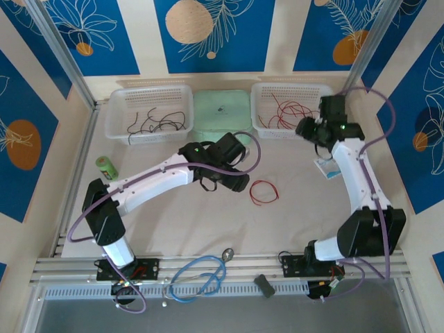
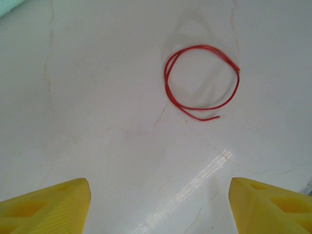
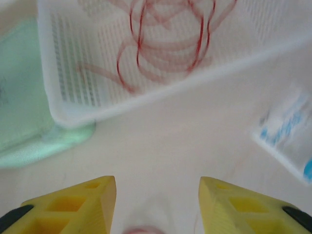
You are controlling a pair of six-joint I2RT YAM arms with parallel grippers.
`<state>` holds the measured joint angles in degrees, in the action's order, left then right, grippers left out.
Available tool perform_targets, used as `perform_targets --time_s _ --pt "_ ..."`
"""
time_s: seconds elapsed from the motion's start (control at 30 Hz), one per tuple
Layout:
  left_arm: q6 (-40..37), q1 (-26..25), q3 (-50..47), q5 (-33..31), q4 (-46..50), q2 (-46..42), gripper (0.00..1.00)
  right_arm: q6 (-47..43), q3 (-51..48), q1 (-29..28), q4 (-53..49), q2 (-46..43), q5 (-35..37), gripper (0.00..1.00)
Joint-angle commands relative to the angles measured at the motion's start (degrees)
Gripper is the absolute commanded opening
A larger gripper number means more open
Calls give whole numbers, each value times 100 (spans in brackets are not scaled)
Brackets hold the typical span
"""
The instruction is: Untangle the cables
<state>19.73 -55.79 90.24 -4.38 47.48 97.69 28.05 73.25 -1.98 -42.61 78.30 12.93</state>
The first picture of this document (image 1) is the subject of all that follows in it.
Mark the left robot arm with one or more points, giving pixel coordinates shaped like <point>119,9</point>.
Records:
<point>152,180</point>

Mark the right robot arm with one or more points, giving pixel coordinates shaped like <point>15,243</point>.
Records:
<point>360,180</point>

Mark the white perforated plastic basket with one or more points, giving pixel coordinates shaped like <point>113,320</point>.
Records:
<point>149,98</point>
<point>295,92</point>

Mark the white blue surgical packet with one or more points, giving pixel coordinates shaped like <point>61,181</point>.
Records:
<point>329,171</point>

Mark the mint green lidded box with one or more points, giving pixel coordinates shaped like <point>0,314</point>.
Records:
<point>222,114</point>

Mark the white table cloth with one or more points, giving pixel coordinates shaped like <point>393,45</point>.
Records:
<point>194,229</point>

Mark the blue stethoscope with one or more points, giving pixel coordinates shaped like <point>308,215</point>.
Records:
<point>228,254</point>

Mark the small black block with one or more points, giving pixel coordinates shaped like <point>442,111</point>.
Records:
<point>264,286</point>

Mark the grey metal shelf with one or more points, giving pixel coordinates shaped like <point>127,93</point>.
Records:
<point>243,317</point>

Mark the base wiring connector bundle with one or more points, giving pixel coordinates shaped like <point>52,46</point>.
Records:
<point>333,282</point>
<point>123,282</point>

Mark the blue panel with orange blob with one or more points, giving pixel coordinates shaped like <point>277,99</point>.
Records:
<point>34,104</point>

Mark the aluminium side rail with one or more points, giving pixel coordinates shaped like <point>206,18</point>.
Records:
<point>342,107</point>
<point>81,157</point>

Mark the blue floral wall panel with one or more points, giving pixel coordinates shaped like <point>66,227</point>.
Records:
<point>243,52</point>
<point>121,34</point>
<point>312,34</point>
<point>382,59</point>
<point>2,272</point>
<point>438,265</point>
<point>409,166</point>
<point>48,62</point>

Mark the aluminium frame rail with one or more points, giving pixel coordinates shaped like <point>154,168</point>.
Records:
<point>243,265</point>

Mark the aluminium frame post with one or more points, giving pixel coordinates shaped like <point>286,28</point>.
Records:
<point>368,52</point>
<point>62,52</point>

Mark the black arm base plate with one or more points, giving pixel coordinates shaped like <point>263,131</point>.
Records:
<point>151,268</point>
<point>291,265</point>

